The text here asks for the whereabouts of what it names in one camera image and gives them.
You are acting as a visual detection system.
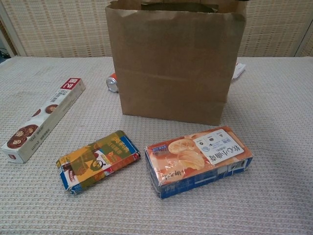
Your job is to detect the brown paper bag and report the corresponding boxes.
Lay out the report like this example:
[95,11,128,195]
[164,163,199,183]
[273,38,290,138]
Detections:
[105,0,247,125]

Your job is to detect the woven folding screen panel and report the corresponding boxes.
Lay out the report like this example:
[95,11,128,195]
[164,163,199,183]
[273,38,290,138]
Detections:
[0,0,111,59]
[302,0,313,57]
[244,0,309,58]

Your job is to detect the orange green folded carton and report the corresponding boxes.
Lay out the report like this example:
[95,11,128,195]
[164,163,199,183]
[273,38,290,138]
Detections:
[55,130,142,195]

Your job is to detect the white pink packet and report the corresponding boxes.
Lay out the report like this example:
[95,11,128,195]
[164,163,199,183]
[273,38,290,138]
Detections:
[232,63,246,80]

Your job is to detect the orange cookie package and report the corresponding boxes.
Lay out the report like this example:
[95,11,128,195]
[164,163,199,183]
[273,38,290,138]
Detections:
[143,125,254,199]

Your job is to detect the white woven tablecloth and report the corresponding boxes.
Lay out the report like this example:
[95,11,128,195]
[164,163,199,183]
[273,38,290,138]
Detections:
[0,56,313,235]

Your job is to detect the long white cookie box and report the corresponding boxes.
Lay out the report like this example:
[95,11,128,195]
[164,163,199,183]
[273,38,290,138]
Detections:
[0,77,86,164]

